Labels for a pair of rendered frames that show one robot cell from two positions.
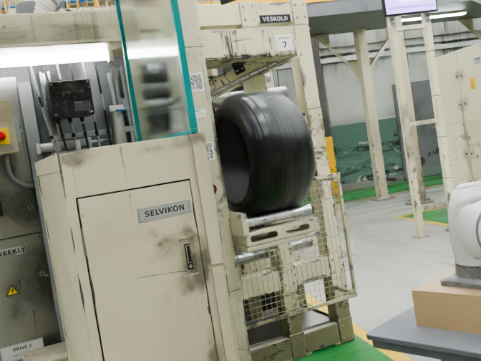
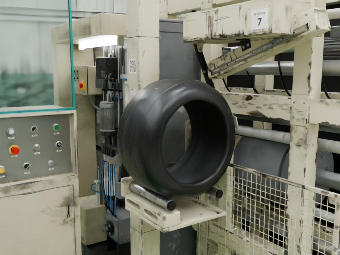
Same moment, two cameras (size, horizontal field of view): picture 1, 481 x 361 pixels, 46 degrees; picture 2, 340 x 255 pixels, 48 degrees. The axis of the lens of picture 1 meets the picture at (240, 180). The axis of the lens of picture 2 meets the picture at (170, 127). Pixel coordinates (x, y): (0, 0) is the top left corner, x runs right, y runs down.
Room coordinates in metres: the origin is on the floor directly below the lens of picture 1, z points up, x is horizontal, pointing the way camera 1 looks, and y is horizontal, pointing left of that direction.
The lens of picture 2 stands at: (2.24, -1.85, 1.49)
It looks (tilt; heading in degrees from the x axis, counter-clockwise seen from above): 9 degrees down; 80
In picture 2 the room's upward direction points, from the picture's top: straight up
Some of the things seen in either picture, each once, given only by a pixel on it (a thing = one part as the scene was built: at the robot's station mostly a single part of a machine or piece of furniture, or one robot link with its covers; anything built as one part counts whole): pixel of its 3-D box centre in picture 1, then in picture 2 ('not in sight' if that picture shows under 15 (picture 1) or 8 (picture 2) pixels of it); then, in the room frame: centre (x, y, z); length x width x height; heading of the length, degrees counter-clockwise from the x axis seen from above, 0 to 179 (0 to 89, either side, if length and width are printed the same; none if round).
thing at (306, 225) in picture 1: (278, 230); (150, 208); (2.44, -0.13, 0.83); 0.36 x 0.09 x 0.06; 115
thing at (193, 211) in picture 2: (265, 237); (174, 209); (2.57, -0.07, 0.80); 0.37 x 0.36 x 0.02; 25
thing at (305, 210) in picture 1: (277, 215); (151, 195); (2.44, -0.13, 0.90); 0.35 x 0.05 x 0.05; 115
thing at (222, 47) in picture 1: (232, 49); (240, 24); (2.89, -0.06, 1.71); 0.61 x 0.25 x 0.15; 115
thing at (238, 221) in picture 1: (225, 222); (155, 181); (2.49, 0.09, 0.90); 0.40 x 0.03 x 0.10; 25
